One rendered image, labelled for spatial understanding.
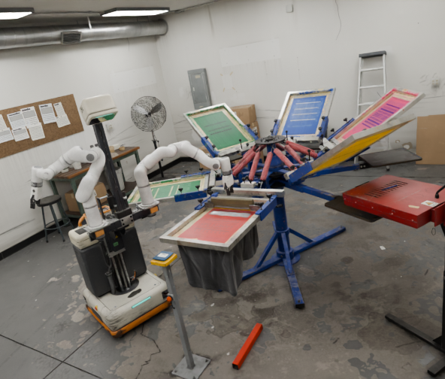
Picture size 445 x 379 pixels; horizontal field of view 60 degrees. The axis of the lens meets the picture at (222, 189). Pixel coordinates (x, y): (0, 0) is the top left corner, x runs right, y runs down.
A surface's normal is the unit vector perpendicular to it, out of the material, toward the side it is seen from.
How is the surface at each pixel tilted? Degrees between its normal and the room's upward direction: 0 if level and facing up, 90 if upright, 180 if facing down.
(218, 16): 90
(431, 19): 90
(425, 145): 78
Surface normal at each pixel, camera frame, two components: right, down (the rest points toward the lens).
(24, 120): 0.85, -0.02
